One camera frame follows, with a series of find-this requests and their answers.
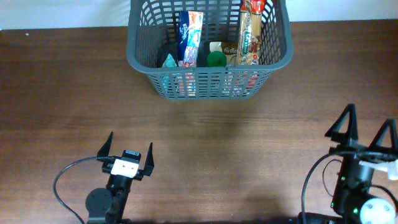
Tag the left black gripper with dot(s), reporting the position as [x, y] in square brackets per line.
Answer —
[147, 168]

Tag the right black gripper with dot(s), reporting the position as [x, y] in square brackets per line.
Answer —
[356, 152]

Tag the light green wet wipes pack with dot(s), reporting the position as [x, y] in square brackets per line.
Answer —
[168, 63]

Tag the grey plastic shopping basket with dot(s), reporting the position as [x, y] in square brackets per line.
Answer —
[153, 35]

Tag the green lid jar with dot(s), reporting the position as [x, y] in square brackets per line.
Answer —
[216, 59]

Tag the red spaghetti package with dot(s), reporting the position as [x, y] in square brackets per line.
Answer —
[249, 42]

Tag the Kleenex tissue multipack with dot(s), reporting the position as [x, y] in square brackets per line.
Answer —
[189, 37]

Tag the beige snack bag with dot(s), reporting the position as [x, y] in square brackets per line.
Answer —
[228, 48]

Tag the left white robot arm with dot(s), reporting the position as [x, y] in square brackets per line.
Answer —
[106, 205]

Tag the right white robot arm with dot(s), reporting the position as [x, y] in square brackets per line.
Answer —
[356, 199]

